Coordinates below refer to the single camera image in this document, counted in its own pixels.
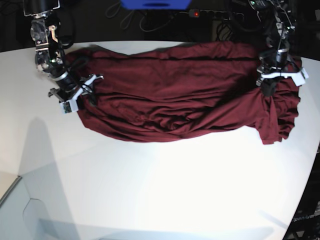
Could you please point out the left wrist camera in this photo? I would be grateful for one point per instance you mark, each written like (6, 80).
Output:
(299, 78)

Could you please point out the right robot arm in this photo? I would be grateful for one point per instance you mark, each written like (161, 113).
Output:
(50, 57)

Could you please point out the dark red t-shirt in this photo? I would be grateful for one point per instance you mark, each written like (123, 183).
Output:
(183, 92)

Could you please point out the black power strip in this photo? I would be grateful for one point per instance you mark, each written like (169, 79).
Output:
(213, 14)

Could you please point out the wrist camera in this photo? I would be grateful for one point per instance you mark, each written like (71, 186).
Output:
(69, 106)
(299, 78)

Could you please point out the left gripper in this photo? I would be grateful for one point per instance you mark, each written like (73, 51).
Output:
(274, 64)

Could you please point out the blue box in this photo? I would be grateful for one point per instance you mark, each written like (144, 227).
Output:
(155, 4)

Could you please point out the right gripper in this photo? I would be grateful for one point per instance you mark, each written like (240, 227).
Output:
(72, 87)

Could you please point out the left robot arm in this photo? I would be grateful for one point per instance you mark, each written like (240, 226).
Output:
(275, 22)

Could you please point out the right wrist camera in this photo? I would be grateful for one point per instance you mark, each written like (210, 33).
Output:
(69, 106)

